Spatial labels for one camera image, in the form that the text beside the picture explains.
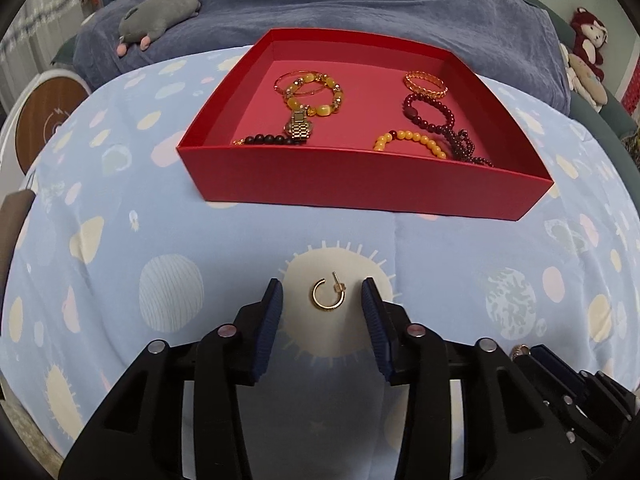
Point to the thin gold bangle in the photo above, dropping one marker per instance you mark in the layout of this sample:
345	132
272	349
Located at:
286	76

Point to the small white plush toy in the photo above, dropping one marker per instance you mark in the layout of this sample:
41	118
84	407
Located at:
566	67

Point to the gold wristwatch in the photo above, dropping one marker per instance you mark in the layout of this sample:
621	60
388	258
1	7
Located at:
299	127

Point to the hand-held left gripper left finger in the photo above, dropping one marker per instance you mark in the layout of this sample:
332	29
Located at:
267	330

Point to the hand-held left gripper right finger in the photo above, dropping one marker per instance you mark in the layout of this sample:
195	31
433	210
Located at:
376	330

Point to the dark brown object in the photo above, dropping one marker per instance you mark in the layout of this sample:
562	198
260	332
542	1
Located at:
15	230

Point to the red cardboard box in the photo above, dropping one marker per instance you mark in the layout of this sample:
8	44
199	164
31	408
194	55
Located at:
350	180

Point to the beige round plush toy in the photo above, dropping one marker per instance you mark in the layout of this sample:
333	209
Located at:
587	80

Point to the red plush monkey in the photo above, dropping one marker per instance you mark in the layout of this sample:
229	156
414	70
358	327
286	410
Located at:
590	35

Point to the sheer white curtain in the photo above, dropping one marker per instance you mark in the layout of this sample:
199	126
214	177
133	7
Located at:
40	15

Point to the blue-grey blanket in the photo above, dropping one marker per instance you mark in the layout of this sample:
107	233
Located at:
375	0

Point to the grey plush toy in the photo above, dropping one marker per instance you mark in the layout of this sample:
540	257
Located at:
155	15

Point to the green sofa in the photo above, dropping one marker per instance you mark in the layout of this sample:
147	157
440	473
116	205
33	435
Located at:
605	125

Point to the round white wooden-top device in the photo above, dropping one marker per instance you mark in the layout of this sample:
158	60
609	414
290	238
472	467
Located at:
50	120

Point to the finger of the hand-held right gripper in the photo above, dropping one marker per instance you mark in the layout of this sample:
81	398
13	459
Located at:
555	365

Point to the planet-print blue bedsheet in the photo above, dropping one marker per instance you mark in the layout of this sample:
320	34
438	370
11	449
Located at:
150	230

